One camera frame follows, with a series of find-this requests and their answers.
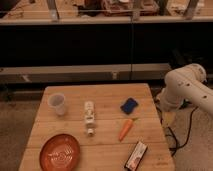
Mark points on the blue sponge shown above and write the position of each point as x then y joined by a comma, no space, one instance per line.
129,106

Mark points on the orange plate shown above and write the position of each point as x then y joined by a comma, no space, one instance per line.
60,153

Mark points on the black and grey shelf unit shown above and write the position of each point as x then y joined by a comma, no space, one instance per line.
48,41

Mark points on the white plastic bottle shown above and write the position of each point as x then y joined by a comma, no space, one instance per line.
89,117

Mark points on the wooden table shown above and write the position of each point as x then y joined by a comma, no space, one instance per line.
102,151

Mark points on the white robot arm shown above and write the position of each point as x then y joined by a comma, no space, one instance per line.
186,83

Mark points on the orange carrot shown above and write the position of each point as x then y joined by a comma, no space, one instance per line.
128,124

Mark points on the black chocolate bar box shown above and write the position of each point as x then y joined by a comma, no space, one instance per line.
136,156

